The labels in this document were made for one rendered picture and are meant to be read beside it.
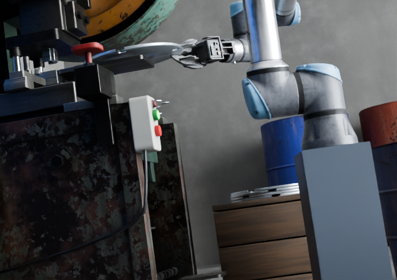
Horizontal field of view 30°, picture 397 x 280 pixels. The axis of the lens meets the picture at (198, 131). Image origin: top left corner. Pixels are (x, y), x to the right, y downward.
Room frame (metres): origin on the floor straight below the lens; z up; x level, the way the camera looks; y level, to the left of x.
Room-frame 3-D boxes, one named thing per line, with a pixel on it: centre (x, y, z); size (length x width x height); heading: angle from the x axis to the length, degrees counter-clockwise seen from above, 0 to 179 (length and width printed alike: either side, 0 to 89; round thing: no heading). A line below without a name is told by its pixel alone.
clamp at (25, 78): (1.95, 0.44, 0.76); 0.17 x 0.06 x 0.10; 170
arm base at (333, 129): (1.99, -0.34, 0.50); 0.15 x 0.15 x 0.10
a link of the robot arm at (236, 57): (2.28, -0.13, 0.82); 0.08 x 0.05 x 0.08; 42
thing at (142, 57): (2.08, 0.23, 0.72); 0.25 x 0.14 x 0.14; 80
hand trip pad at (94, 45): (1.75, 0.24, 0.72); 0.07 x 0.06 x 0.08; 80
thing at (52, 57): (2.11, 0.40, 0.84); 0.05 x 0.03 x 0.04; 170
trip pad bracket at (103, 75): (1.77, 0.24, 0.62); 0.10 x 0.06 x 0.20; 170
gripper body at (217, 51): (2.22, -0.08, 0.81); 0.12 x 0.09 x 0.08; 132
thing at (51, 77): (2.11, 0.40, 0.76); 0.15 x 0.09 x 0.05; 170
